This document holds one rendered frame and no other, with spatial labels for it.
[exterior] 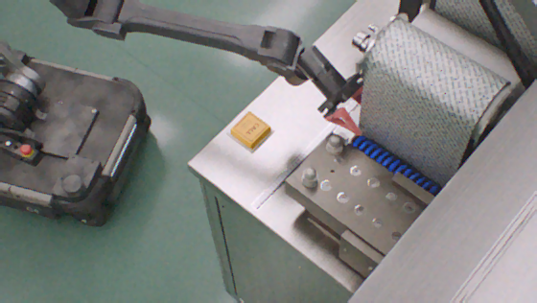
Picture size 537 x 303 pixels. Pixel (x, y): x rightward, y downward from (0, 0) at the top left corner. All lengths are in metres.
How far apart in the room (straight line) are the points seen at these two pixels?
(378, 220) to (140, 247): 1.31
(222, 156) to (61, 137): 1.01
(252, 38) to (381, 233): 0.47
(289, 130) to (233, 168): 0.17
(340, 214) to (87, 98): 1.43
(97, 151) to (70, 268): 0.42
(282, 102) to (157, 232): 1.02
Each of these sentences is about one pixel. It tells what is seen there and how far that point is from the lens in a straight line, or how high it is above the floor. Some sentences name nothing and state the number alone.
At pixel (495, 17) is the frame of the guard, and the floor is 1.71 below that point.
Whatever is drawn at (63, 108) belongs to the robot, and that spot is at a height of 0.26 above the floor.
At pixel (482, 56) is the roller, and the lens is 1.49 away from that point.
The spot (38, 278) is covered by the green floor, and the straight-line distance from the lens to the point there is 2.69.
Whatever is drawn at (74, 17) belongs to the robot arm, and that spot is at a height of 1.18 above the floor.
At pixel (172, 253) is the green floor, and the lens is 2.61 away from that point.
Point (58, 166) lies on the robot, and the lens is 2.59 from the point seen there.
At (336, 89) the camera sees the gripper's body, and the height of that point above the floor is 1.14.
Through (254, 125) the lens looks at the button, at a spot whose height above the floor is 0.92.
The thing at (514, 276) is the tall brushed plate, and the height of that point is 1.44.
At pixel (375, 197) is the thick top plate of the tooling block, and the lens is 1.52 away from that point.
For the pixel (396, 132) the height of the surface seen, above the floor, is 1.11.
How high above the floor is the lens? 2.37
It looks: 59 degrees down
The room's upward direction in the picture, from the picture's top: 4 degrees counter-clockwise
